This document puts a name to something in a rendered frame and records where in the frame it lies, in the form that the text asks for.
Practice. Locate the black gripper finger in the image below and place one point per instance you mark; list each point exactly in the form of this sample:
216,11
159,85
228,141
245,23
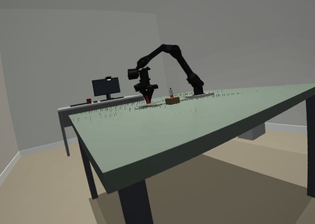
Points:
149,94
144,94

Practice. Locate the brown wooden block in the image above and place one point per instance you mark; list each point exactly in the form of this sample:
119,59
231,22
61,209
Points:
173,100

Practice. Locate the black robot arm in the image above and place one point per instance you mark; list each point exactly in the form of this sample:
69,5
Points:
175,52

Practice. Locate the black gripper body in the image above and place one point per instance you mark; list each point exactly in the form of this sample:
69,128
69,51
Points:
148,86

